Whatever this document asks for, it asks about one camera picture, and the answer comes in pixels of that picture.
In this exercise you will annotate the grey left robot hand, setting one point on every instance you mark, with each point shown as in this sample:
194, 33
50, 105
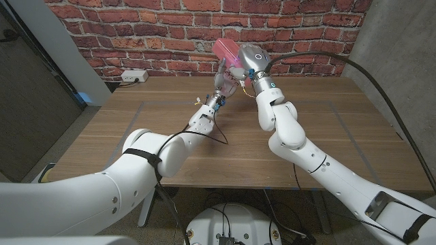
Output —
223, 86

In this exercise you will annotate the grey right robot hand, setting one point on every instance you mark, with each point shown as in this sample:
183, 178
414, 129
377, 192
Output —
253, 58

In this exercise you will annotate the pink translucent pencil case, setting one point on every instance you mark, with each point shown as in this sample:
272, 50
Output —
225, 49

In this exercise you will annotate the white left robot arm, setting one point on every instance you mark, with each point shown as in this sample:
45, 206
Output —
85, 200

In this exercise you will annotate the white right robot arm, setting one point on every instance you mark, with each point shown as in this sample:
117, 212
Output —
323, 170

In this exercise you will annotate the white power strip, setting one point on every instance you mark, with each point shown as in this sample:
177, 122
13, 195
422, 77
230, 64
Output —
134, 76

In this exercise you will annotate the red brick printed backdrop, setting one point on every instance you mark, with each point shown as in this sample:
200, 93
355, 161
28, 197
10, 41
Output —
136, 34

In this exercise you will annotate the white robot torso base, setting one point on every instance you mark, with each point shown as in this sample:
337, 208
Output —
238, 223

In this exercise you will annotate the grey metal table leg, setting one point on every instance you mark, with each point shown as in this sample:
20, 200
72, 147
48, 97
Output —
144, 214
322, 214

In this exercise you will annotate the grey heatsink module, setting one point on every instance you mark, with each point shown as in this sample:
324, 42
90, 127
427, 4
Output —
226, 240

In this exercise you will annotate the white yellow floor device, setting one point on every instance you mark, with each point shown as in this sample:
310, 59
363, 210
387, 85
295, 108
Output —
44, 173

